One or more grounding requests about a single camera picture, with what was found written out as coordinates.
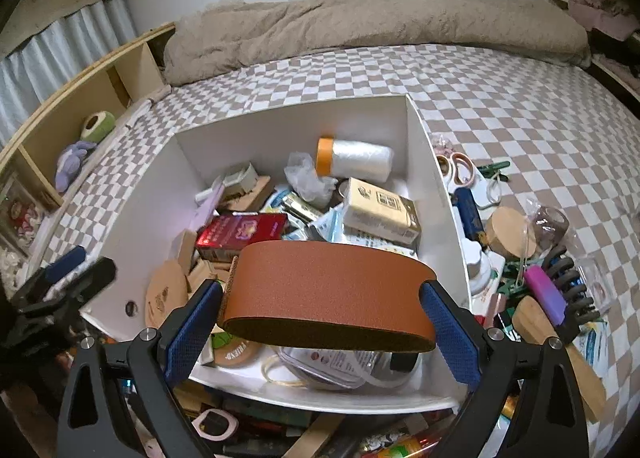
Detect green clothes peg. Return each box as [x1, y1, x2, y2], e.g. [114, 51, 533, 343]
[475, 160, 511, 183]

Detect plastic film roll orange tape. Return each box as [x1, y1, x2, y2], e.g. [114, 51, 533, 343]
[315, 137, 396, 183]

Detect wooden headboard shelf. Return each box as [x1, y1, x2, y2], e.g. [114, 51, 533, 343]
[0, 22, 177, 259]

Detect wooden paddle brush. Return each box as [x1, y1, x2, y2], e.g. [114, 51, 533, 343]
[511, 295, 607, 424]

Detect purple plush toy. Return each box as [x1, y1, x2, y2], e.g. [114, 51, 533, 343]
[54, 140, 97, 193]

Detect beige fluffy blanket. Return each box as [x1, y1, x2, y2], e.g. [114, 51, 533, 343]
[162, 0, 591, 87]

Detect crumpled white plastic bag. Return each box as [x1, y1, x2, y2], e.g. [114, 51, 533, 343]
[284, 150, 337, 203]

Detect white plastic holder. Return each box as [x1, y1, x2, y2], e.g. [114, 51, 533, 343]
[222, 163, 258, 199]

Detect brown tape roll in bag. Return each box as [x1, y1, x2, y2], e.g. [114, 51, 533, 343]
[525, 205, 571, 251]

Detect pink framed mirror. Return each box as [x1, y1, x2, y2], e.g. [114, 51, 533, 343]
[192, 408, 240, 441]

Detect black claw hair clip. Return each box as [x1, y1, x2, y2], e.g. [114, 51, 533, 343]
[542, 245, 603, 344]

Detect clear plastic container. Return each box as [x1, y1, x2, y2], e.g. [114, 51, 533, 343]
[277, 345, 401, 391]

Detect pink white scissors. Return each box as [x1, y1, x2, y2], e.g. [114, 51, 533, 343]
[434, 150, 478, 189]

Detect wooden plank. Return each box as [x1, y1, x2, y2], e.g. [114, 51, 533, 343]
[282, 413, 346, 458]

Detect green avocado plush toy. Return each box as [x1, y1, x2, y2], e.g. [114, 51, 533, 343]
[80, 111, 117, 143]

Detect white curtain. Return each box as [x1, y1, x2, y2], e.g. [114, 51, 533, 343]
[0, 0, 138, 149]

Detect beige tissue pack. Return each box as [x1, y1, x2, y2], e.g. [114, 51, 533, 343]
[341, 177, 422, 247]

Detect purple pink gradient tube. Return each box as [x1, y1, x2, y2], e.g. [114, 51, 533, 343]
[522, 265, 566, 326]

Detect white jar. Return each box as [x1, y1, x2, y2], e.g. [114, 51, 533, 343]
[462, 240, 493, 289]

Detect white storage box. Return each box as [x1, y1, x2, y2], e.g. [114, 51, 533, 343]
[80, 94, 473, 415]

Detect checkered bed sheet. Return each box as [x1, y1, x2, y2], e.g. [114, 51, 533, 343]
[37, 44, 640, 449]

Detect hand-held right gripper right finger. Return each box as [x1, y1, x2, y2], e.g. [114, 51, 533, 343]
[419, 280, 588, 458]

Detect red carton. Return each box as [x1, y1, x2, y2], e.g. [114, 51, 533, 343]
[195, 214, 290, 261]

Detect flower picture frame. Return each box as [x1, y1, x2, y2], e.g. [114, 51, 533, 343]
[0, 173, 56, 259]

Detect kraft paper tape roll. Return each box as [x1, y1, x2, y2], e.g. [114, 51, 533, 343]
[212, 333, 263, 368]

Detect hanging pink clothes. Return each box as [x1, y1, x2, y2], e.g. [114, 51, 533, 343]
[565, 0, 640, 41]

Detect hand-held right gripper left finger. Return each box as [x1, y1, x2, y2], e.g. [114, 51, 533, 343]
[56, 280, 223, 458]

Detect round wooden lid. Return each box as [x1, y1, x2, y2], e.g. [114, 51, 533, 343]
[485, 206, 537, 261]

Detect light purple box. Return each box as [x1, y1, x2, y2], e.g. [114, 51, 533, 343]
[187, 185, 226, 239]

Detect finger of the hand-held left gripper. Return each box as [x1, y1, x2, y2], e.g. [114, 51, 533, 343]
[30, 245, 87, 301]
[47, 257, 118, 311]

